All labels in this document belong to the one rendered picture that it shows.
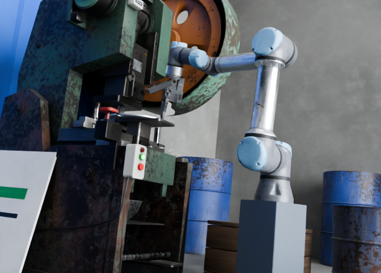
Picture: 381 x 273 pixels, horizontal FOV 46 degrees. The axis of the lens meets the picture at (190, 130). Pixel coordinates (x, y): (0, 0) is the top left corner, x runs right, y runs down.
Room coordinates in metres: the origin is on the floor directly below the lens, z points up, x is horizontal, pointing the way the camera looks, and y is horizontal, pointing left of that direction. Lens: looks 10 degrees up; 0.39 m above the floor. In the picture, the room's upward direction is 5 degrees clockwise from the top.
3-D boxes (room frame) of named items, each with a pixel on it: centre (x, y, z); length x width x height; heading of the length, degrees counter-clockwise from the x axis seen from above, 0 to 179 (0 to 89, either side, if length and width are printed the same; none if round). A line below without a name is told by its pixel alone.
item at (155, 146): (2.15, 0.37, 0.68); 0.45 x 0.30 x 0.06; 149
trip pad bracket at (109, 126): (1.77, 0.33, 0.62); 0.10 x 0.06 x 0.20; 149
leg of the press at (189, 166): (2.45, 0.35, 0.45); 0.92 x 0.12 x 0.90; 59
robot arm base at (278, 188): (1.73, -0.35, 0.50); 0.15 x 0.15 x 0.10
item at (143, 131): (2.06, 0.22, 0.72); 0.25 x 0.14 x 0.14; 59
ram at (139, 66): (2.13, 0.33, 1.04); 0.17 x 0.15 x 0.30; 59
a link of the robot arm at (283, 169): (1.73, -0.34, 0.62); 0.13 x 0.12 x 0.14; 140
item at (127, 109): (2.16, 0.37, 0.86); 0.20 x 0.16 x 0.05; 149
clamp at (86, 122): (2.01, 0.45, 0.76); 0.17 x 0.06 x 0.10; 149
